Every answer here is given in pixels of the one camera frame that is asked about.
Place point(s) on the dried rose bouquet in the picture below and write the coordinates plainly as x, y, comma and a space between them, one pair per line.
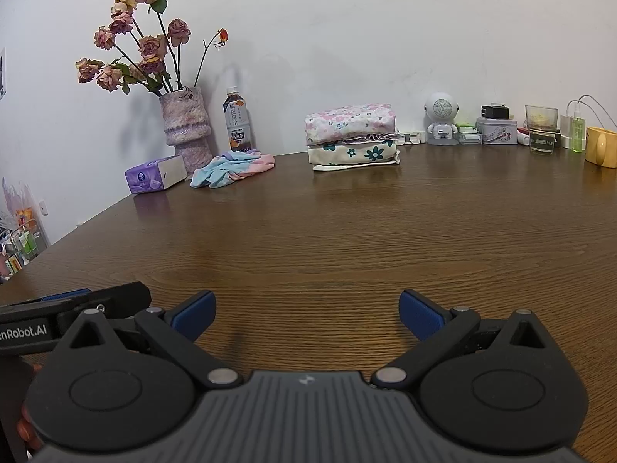
152, 46

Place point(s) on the rack with small packets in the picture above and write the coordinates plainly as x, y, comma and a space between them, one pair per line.
21, 241

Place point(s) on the yellow mug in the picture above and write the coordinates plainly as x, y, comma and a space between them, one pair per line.
602, 147

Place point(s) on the purple fuzzy vase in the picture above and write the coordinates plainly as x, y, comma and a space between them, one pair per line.
185, 125

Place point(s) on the black charger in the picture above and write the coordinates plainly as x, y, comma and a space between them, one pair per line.
495, 111

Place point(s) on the tea bottle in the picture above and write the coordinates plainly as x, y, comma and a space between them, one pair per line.
237, 125

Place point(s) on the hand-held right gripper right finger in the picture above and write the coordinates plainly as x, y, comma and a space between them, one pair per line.
422, 316

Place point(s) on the green spray bottle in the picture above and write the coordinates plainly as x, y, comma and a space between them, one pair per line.
578, 135

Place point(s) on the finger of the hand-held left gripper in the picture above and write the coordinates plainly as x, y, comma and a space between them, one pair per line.
125, 296
67, 294

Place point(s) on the folded pink floral cloth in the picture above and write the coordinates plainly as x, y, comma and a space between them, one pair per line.
347, 123

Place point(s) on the folded cream floral cloth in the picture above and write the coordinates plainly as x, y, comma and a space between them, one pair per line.
352, 154

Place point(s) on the printed tin box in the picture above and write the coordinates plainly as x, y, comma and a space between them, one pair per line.
496, 132

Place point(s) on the pink and blue sleeveless top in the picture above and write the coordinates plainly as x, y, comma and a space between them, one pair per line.
231, 166

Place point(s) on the person's left hand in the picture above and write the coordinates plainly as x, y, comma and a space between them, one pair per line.
25, 431

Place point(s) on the white wall socket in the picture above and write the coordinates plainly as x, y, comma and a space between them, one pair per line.
44, 207

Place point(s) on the glass cup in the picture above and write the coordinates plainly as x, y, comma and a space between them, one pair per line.
541, 130

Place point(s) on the purple tissue box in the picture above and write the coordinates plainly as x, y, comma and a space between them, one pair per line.
149, 178

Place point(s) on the small green box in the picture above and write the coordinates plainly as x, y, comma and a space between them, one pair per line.
466, 129

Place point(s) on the small clear box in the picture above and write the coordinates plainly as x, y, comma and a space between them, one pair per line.
470, 139

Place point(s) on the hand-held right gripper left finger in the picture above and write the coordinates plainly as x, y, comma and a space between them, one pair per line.
195, 316

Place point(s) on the white charger block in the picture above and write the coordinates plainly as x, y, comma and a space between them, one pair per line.
565, 130

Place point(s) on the white robot speaker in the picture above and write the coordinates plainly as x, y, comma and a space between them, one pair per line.
441, 106

